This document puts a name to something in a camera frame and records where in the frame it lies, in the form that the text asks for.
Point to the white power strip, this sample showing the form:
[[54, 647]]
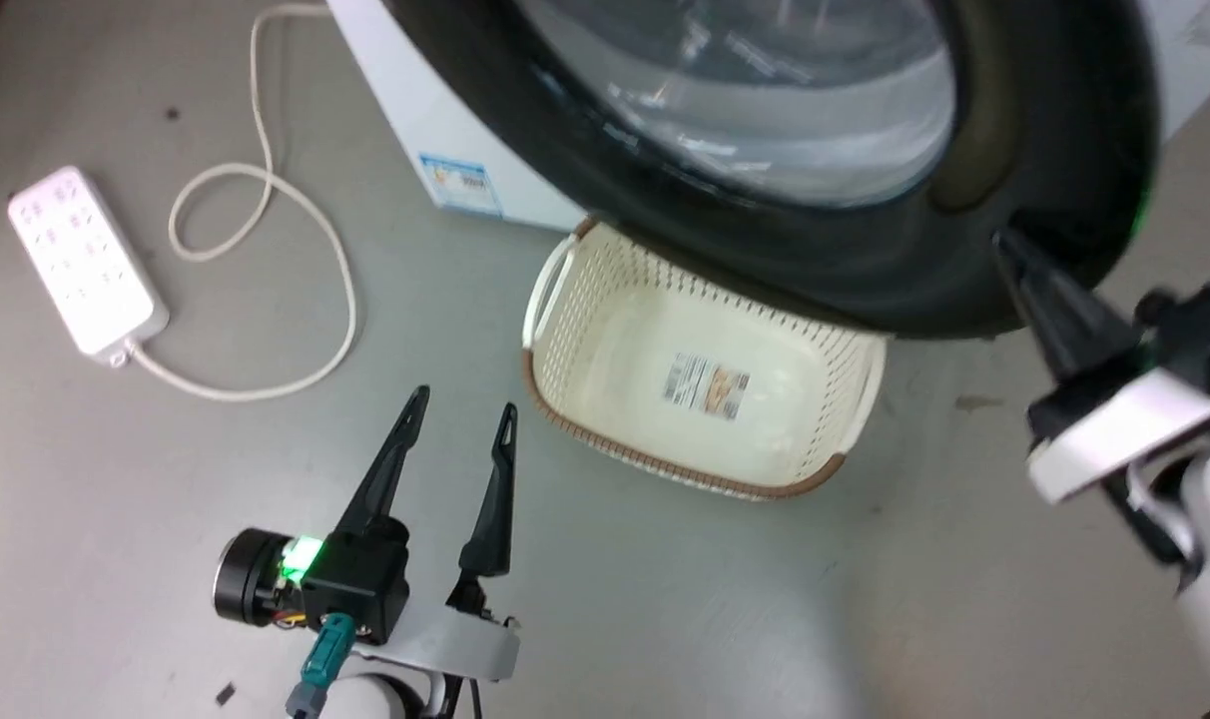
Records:
[[81, 260]]

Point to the cream perforated laundry basket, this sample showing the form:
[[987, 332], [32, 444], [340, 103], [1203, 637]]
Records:
[[605, 340]]

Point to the printed paper basket label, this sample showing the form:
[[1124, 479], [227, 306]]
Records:
[[706, 385]]

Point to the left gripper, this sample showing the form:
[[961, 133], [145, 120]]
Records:
[[360, 584]]

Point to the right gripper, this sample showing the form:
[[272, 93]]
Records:
[[1134, 429]]

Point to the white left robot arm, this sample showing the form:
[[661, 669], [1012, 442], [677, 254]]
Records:
[[380, 699]]

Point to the blue energy label sticker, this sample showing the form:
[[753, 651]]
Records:
[[460, 186]]

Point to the small black floor scrap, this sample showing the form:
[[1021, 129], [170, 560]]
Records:
[[226, 693]]

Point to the black round washing machine door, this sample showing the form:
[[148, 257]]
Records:
[[865, 250]]

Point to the white washing machine body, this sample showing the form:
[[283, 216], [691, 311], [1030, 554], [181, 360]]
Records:
[[405, 90]]

